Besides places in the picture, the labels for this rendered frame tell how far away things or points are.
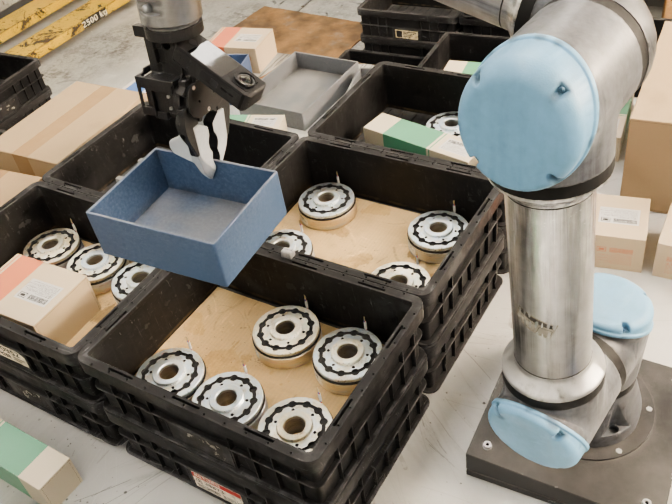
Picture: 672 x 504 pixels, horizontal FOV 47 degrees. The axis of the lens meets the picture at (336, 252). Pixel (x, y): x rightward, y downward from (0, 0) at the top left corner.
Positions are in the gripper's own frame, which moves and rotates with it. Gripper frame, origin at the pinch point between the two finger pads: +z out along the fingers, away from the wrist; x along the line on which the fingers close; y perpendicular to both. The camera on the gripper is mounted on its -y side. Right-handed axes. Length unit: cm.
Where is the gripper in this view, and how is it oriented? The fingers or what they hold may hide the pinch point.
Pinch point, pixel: (216, 169)
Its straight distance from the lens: 106.5
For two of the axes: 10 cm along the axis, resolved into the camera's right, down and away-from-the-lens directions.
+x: -4.9, 5.5, -6.8
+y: -8.7, -2.3, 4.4
